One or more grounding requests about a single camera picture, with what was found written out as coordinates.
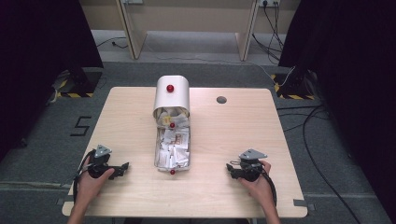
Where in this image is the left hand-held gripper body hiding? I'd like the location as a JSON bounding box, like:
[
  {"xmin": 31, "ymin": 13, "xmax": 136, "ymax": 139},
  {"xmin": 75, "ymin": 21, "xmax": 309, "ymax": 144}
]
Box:
[{"xmin": 88, "ymin": 144, "xmax": 121, "ymax": 179}]

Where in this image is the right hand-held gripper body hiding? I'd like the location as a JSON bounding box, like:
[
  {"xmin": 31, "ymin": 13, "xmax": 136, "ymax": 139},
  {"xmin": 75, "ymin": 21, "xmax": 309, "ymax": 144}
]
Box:
[{"xmin": 230, "ymin": 148, "xmax": 268, "ymax": 183}]

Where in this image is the person's right hand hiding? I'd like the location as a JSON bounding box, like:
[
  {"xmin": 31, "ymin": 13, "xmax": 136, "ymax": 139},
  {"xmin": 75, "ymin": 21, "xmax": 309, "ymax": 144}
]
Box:
[{"xmin": 237, "ymin": 160, "xmax": 276, "ymax": 205}]

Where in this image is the person's left hand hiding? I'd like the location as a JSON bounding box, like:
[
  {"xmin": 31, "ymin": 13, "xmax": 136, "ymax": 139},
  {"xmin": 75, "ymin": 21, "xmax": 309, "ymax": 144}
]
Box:
[{"xmin": 76, "ymin": 157, "xmax": 116, "ymax": 201}]

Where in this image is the metal tray of packets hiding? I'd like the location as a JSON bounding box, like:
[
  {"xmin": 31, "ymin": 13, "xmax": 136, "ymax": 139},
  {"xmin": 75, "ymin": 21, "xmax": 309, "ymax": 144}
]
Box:
[{"xmin": 153, "ymin": 125, "xmax": 191, "ymax": 175}]

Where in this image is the grey tape piece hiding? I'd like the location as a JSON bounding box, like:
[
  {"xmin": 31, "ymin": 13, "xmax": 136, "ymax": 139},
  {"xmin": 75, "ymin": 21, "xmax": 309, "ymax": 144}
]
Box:
[
  {"xmin": 292, "ymin": 198, "xmax": 316, "ymax": 212},
  {"xmin": 55, "ymin": 195, "xmax": 75, "ymax": 206}
]

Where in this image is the layer of flat paper packets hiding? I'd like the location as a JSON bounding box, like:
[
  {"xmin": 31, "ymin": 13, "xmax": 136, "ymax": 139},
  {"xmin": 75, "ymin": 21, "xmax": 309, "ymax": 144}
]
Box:
[{"xmin": 155, "ymin": 126, "xmax": 191, "ymax": 169}]

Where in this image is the short-pulled white drawer red knob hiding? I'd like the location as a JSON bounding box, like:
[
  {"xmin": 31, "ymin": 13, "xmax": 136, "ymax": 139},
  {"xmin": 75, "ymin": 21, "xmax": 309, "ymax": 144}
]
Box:
[{"xmin": 154, "ymin": 106, "xmax": 191, "ymax": 129}]

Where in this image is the pile of crumpled paper packets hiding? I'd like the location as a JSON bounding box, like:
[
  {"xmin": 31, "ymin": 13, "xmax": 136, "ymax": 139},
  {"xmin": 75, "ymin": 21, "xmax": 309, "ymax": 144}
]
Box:
[{"xmin": 155, "ymin": 106, "xmax": 191, "ymax": 127}]

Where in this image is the white drawer cabinet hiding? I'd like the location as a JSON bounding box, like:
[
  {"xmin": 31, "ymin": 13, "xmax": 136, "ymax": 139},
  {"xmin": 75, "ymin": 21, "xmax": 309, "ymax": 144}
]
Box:
[{"xmin": 151, "ymin": 75, "xmax": 191, "ymax": 121}]

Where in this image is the stand base with hazard tape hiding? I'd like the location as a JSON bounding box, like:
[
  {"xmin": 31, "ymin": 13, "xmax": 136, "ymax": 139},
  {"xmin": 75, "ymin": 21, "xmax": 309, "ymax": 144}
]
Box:
[
  {"xmin": 270, "ymin": 72, "xmax": 316, "ymax": 101},
  {"xmin": 50, "ymin": 67, "xmax": 105, "ymax": 99}
]

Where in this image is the black curtain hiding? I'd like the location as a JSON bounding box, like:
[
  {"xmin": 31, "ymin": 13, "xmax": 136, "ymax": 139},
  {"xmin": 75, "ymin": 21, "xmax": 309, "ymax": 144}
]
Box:
[
  {"xmin": 277, "ymin": 0, "xmax": 396, "ymax": 223},
  {"xmin": 0, "ymin": 0, "xmax": 105, "ymax": 162}
]

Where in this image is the beige wooden desk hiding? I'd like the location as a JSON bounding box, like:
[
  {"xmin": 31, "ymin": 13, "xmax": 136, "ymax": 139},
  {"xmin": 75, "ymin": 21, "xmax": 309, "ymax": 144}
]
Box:
[{"xmin": 115, "ymin": 0, "xmax": 260, "ymax": 62}]

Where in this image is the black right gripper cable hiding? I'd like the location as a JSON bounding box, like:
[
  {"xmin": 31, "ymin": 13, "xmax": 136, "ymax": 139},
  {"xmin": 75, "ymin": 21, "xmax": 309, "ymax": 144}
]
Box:
[{"xmin": 262, "ymin": 172, "xmax": 278, "ymax": 208}]

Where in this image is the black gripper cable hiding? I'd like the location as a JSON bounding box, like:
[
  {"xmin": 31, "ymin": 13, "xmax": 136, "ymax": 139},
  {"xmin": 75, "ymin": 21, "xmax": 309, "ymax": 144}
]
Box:
[
  {"xmin": 72, "ymin": 148, "xmax": 97, "ymax": 204},
  {"xmin": 262, "ymin": 172, "xmax": 278, "ymax": 208}
]

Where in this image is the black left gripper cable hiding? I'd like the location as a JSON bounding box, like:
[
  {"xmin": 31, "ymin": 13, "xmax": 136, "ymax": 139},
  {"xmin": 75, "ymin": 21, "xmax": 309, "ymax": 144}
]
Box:
[{"xmin": 72, "ymin": 148, "xmax": 97, "ymax": 204}]

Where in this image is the long black floor cable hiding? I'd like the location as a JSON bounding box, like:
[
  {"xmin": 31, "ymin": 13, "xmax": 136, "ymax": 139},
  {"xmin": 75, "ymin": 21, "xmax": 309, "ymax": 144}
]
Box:
[{"xmin": 276, "ymin": 105, "xmax": 363, "ymax": 224}]

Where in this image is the thin black floor cable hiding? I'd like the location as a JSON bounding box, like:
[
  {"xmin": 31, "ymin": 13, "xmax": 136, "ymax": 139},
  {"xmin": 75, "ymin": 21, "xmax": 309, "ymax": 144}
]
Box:
[{"xmin": 95, "ymin": 36, "xmax": 129, "ymax": 50}]

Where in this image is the bundle of black socket cables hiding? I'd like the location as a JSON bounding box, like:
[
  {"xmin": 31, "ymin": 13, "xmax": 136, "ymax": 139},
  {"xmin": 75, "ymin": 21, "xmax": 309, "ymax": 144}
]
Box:
[{"xmin": 251, "ymin": 2, "xmax": 286, "ymax": 64}]

